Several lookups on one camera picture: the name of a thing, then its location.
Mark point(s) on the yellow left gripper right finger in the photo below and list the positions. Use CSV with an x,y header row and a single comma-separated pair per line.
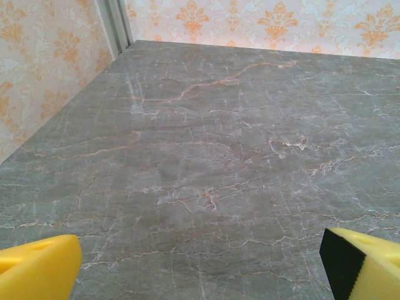
x,y
375,268

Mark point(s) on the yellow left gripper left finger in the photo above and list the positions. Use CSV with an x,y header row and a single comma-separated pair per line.
x,y
37,268

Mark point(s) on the aluminium frame post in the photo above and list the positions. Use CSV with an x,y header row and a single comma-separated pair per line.
x,y
115,22

